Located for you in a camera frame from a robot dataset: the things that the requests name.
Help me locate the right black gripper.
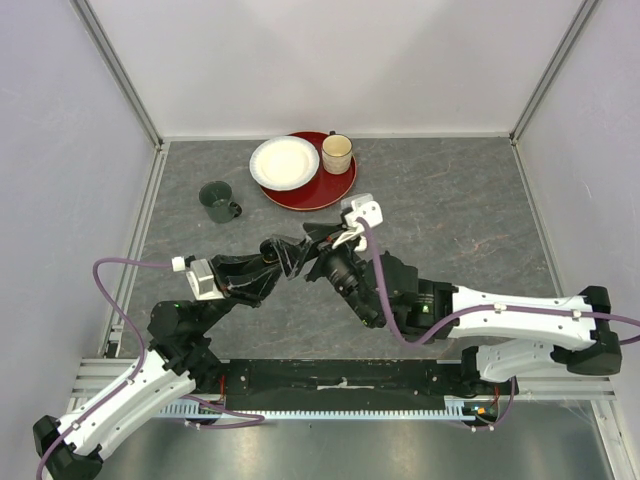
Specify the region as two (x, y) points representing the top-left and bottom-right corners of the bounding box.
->
(270, 221), (378, 328)

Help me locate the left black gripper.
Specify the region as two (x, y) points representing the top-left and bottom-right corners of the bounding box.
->
(194, 249), (283, 335)

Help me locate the black earbud charging case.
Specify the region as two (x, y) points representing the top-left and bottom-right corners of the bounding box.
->
(259, 239), (280, 264)

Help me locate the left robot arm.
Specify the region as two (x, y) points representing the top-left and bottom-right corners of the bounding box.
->
(33, 253), (282, 479)

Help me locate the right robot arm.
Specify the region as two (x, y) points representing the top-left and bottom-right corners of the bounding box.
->
(260, 217), (622, 394)

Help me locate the red round tray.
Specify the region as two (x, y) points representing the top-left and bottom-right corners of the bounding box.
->
(260, 155), (357, 211)

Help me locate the white paper plate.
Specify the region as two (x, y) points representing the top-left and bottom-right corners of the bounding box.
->
(249, 135), (320, 191)

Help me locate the dark green mug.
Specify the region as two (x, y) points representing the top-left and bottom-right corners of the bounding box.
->
(198, 181), (243, 224)

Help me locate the beige ceramic cup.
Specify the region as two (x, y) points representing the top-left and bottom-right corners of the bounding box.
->
(321, 131), (353, 175)

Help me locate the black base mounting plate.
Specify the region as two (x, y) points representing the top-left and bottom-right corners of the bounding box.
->
(197, 359), (519, 413)

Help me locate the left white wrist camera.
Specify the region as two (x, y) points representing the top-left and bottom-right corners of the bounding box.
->
(171, 256), (224, 301)

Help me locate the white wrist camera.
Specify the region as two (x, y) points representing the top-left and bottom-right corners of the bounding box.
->
(332, 193), (383, 252)
(171, 256), (224, 301)

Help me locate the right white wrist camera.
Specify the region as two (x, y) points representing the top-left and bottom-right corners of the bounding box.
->
(332, 193), (383, 252)

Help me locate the slotted cable duct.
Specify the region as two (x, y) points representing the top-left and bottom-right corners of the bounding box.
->
(156, 398), (488, 422)

